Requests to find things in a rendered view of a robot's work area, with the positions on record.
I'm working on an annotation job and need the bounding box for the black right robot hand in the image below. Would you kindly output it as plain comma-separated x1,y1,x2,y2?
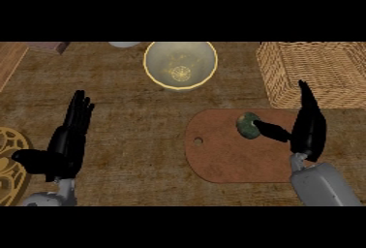
251,79,329,163

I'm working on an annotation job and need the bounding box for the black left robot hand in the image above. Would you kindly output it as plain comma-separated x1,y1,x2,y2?
10,89,96,183

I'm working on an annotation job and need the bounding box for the dark green squash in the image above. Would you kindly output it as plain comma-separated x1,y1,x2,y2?
236,111,263,140

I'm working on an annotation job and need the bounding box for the brown wooden cutting board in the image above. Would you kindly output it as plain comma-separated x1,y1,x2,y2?
183,108,316,184

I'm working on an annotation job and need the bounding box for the woven wicker basket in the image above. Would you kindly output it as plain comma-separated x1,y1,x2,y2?
255,42,366,109

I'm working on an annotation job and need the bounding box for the pale wooden board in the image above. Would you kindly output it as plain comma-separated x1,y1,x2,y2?
0,42,29,93

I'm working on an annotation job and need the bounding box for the gold patterned plate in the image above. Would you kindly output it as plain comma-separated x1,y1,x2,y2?
0,126,34,207

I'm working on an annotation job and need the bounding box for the pinkish brown block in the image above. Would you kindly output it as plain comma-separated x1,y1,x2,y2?
22,42,71,56

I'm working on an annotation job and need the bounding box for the cream bowl with gold rim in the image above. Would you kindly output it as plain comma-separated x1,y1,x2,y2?
143,42,220,91

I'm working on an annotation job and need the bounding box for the pale grey round object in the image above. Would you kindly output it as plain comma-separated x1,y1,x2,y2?
108,42,143,49

